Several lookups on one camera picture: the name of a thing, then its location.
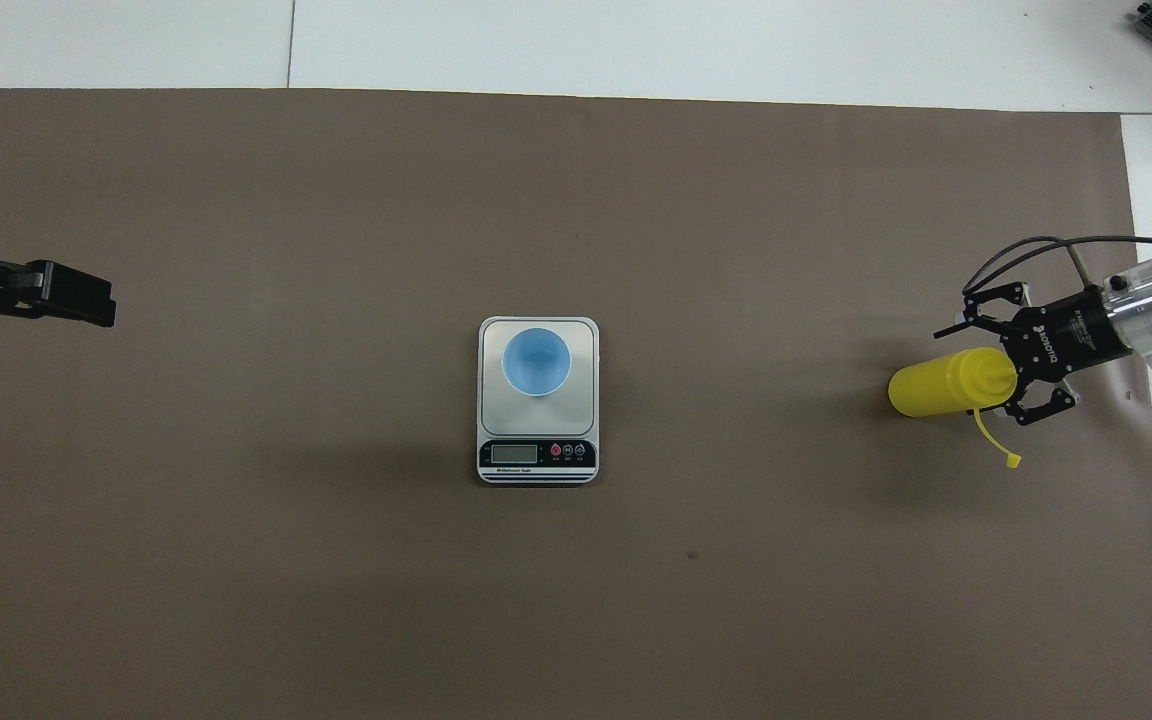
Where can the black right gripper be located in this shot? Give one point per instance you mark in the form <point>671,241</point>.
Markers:
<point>1066,335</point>

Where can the brown paper table mat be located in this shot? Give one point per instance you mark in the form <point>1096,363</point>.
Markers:
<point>736,600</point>

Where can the yellow squeeze bottle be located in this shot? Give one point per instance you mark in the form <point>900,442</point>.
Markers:
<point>936,385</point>

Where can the light blue plastic cup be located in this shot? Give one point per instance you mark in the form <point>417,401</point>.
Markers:
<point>536,360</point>

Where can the silver digital kitchen scale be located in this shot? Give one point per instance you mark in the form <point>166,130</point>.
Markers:
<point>536,450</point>

